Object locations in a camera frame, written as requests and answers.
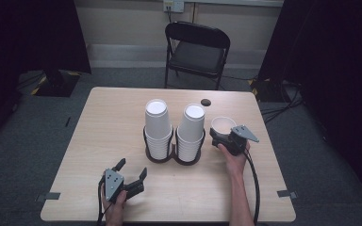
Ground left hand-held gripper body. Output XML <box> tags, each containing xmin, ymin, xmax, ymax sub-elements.
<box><xmin>101</xmin><ymin>168</ymin><xmax>127</xmax><ymax>204</ymax></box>

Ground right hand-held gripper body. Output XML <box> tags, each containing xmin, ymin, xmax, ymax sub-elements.
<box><xmin>227</xmin><ymin>124</ymin><xmax>260</xmax><ymax>156</ymax></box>

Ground single white paper cup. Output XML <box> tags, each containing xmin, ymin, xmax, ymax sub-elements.
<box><xmin>210</xmin><ymin>116</ymin><xmax>238</xmax><ymax>137</ymax></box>

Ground stack of white paper cups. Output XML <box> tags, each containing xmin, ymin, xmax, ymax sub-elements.
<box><xmin>143</xmin><ymin>99</ymin><xmax>174</xmax><ymax>161</ymax></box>
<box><xmin>176</xmin><ymin>103</ymin><xmax>206</xmax><ymax>163</ymax></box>

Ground black double cup holder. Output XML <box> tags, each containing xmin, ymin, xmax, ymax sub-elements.
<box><xmin>142</xmin><ymin>125</ymin><xmax>206</xmax><ymax>167</ymax></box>

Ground person's right hand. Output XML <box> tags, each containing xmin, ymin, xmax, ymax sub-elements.
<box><xmin>217</xmin><ymin>141</ymin><xmax>252</xmax><ymax>179</ymax></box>

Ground person's left hand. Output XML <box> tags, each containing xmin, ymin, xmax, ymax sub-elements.
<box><xmin>101</xmin><ymin>189</ymin><xmax>128</xmax><ymax>226</ymax></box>

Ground black stand base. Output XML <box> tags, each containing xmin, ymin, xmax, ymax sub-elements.
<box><xmin>30</xmin><ymin>69</ymin><xmax>82</xmax><ymax>98</ymax></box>
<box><xmin>248</xmin><ymin>76</ymin><xmax>300</xmax><ymax>103</ymax></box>

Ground grey tape strip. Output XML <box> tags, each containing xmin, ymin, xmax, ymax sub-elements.
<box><xmin>36</xmin><ymin>191</ymin><xmax>61</xmax><ymax>202</ymax></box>
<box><xmin>276</xmin><ymin>189</ymin><xmax>298</xmax><ymax>200</ymax></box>

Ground black folding chair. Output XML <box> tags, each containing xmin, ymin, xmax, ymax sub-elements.
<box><xmin>164</xmin><ymin>21</ymin><xmax>231</xmax><ymax>91</ymax></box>

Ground black curtain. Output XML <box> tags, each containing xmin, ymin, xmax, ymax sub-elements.
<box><xmin>257</xmin><ymin>0</ymin><xmax>362</xmax><ymax>208</ymax></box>
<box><xmin>0</xmin><ymin>0</ymin><xmax>92</xmax><ymax>149</ymax></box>

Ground left hand-held gripper cable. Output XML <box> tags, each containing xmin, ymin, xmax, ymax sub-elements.
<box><xmin>96</xmin><ymin>180</ymin><xmax>106</xmax><ymax>226</ymax></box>

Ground hand-held gripper cable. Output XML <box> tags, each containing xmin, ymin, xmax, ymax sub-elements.
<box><xmin>96</xmin><ymin>180</ymin><xmax>106</xmax><ymax>226</ymax></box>
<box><xmin>244</xmin><ymin>150</ymin><xmax>262</xmax><ymax>226</ymax></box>

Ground black floor cables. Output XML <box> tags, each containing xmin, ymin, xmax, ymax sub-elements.
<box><xmin>258</xmin><ymin>81</ymin><xmax>305</xmax><ymax>125</ymax></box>

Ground right hand-held gripper cable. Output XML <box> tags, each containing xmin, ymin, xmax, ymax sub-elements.
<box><xmin>244</xmin><ymin>150</ymin><xmax>262</xmax><ymax>226</ymax></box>

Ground white wall outlet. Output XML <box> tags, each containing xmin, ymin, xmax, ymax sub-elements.
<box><xmin>163</xmin><ymin>0</ymin><xmax>185</xmax><ymax>13</ymax></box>

